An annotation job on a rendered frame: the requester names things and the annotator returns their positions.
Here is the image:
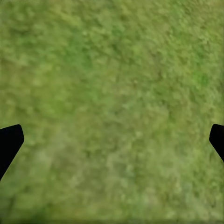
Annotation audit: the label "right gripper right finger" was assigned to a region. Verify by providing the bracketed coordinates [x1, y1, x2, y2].
[209, 124, 224, 162]

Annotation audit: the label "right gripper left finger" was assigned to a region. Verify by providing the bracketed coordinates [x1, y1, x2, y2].
[0, 124, 24, 180]

